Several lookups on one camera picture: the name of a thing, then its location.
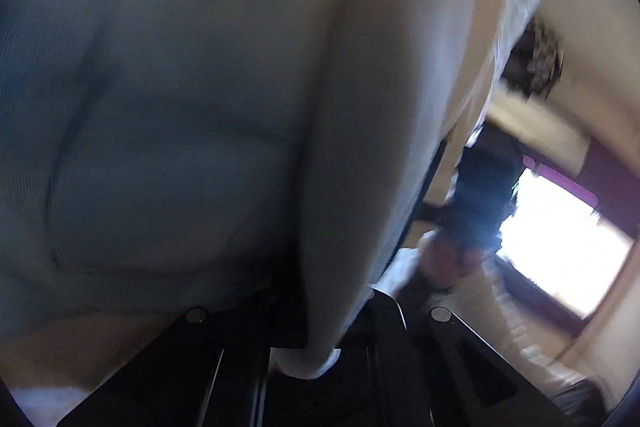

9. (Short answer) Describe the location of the bright window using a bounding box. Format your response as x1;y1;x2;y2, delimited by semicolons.
497;167;633;320

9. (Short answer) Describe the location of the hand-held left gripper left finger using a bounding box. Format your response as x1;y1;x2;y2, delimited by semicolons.
55;292;306;427

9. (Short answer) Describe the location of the person's right hand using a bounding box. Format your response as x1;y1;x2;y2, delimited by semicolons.
420;232;488;290

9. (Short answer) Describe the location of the cream navy olive jacket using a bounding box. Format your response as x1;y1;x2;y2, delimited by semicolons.
0;0;548;380

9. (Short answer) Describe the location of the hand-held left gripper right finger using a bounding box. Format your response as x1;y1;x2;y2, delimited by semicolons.
330;287;576;427

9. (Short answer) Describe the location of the black white checkered cloth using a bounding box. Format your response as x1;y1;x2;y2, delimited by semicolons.
510;19;566;100

